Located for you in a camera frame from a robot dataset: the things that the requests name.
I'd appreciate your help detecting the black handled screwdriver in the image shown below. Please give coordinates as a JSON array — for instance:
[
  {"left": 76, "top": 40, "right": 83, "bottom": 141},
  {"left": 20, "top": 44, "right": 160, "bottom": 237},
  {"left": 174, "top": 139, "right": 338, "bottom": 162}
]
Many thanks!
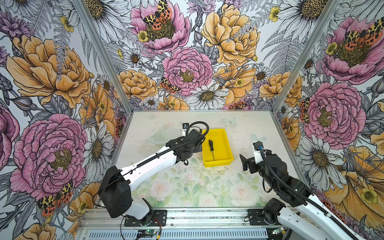
[{"left": 209, "top": 140, "right": 215, "bottom": 160}]

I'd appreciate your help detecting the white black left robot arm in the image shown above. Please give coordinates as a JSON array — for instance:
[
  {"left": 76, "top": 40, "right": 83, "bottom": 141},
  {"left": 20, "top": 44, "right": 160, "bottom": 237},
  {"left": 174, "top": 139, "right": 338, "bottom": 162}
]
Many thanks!
[{"left": 98, "top": 129, "right": 206, "bottom": 224}]

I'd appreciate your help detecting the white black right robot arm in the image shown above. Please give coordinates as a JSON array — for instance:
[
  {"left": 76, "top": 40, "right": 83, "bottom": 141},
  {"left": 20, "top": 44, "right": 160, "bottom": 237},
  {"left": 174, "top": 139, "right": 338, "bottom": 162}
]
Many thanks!
[{"left": 240, "top": 148, "right": 362, "bottom": 240}]

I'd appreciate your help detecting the yellow plastic bin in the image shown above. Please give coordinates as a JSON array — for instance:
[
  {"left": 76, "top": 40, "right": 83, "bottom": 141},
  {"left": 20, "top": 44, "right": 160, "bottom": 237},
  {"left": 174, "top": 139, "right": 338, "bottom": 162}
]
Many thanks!
[{"left": 202, "top": 129, "right": 234, "bottom": 168}]

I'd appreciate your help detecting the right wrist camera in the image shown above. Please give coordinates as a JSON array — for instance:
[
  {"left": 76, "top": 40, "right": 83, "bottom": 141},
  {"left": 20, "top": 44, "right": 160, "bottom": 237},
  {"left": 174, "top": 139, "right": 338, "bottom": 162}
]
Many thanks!
[{"left": 253, "top": 141, "right": 265, "bottom": 164}]

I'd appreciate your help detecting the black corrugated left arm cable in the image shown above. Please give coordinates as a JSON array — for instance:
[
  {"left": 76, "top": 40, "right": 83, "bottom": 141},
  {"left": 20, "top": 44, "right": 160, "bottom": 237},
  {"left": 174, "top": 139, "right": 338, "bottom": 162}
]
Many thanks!
[{"left": 104, "top": 121, "right": 210, "bottom": 187}]

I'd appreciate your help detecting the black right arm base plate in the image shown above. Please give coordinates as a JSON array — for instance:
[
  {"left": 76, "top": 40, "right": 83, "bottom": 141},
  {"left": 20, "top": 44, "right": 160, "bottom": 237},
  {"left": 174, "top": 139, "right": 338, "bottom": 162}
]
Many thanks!
[{"left": 244, "top": 209, "right": 270, "bottom": 226}]

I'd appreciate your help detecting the aluminium corner post right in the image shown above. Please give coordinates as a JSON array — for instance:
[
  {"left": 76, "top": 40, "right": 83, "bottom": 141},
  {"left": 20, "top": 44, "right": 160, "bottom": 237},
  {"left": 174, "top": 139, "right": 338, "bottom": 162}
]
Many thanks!
[{"left": 271, "top": 0, "right": 341, "bottom": 115}]

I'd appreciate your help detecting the aluminium corner post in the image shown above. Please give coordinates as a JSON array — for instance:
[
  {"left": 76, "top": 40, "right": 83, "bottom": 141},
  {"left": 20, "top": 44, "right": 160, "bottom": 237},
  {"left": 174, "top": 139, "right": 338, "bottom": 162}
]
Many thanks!
[
  {"left": 74, "top": 1, "right": 133, "bottom": 117},
  {"left": 271, "top": 0, "right": 341, "bottom": 115}
]

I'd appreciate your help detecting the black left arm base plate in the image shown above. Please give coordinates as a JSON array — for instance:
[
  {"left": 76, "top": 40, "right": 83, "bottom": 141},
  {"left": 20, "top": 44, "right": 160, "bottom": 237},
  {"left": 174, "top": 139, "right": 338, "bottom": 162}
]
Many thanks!
[{"left": 124, "top": 210, "right": 168, "bottom": 227}]

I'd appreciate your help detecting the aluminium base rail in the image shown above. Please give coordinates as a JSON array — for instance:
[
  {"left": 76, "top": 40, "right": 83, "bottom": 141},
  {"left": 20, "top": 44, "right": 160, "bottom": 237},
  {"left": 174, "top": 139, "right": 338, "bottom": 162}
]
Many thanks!
[{"left": 76, "top": 207, "right": 291, "bottom": 240}]

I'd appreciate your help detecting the aluminium corner post left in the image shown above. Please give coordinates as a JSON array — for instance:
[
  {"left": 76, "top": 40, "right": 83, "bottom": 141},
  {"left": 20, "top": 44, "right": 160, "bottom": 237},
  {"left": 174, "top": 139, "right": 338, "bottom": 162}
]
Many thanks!
[{"left": 74, "top": 1, "right": 133, "bottom": 117}]

